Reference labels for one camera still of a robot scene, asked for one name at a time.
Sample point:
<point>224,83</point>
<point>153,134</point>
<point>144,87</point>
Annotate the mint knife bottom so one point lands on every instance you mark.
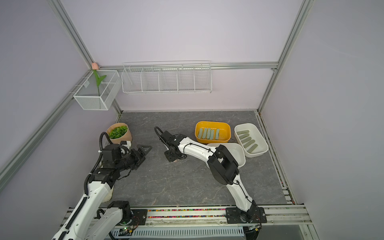
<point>204,135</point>

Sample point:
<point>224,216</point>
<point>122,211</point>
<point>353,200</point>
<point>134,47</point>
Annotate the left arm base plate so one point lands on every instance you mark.
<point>136,217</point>

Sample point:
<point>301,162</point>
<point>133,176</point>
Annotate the mint knife long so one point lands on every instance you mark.
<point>201,130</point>

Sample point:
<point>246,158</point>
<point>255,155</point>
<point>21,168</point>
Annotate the white storage box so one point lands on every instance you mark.
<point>236,151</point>
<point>256,135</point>

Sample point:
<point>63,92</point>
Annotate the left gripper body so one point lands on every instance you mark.
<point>129,161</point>

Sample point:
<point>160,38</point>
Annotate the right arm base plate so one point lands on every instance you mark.
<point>252,216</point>

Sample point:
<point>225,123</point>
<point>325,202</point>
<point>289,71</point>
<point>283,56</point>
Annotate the potted green plant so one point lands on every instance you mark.
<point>119,132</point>

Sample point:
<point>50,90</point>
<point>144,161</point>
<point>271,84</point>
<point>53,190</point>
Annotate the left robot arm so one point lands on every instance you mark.
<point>88,221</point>

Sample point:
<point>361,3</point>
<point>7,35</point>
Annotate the white wire basket long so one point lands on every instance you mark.
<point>167,77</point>

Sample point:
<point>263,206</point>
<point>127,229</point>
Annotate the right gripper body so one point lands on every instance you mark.
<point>169,156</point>

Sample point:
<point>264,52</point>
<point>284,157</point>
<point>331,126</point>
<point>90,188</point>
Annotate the mint knife short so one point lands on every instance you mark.
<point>212,134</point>

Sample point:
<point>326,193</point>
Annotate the yellow storage box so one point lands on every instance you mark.
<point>225,131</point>

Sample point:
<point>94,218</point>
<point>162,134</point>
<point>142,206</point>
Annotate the artificial tulip flower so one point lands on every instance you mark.
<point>99,79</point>

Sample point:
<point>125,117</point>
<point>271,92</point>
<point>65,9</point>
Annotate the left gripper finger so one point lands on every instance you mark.
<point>144,149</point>
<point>138,160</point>

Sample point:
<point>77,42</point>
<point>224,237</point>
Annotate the white mesh basket small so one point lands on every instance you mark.
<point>87,94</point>

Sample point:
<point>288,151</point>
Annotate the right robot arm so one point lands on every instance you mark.
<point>224,168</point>

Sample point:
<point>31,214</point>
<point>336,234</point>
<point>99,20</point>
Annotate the olive knife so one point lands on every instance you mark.
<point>246,145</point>
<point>252,148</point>
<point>246,140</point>
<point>242,132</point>
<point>242,136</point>

